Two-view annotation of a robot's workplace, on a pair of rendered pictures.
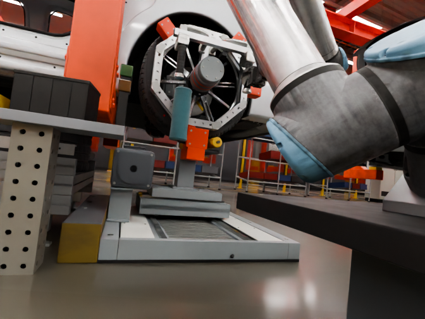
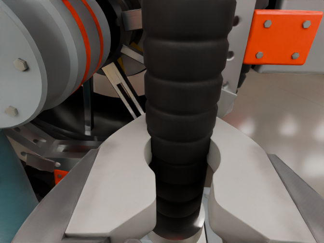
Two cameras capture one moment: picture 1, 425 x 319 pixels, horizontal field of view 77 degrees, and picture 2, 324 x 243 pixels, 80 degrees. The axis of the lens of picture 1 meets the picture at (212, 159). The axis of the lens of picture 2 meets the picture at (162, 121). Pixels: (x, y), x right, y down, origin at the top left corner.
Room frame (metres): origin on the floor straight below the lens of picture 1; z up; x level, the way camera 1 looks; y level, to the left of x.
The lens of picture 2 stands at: (1.21, -0.15, 0.89)
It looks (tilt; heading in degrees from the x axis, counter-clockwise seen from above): 31 degrees down; 21
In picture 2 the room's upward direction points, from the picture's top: 1 degrees clockwise
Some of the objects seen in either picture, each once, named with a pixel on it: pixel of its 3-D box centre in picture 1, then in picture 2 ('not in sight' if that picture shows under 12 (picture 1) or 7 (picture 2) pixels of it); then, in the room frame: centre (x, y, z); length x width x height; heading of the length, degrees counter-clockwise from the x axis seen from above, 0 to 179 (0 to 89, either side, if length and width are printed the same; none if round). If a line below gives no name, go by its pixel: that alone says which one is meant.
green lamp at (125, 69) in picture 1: (126, 72); not in sight; (0.87, 0.32, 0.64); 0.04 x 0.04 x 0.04; 19
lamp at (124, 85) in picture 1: (124, 87); not in sight; (0.87, 0.32, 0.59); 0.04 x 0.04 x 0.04; 19
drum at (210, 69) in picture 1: (205, 75); (39, 41); (1.39, 0.08, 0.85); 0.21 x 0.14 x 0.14; 19
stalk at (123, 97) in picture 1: (123, 97); not in sight; (0.87, 0.32, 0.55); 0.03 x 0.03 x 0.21; 19
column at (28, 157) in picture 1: (28, 196); not in sight; (0.80, 0.53, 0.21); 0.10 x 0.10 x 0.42; 19
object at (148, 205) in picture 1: (180, 204); not in sight; (1.62, 0.16, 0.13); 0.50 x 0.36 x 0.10; 109
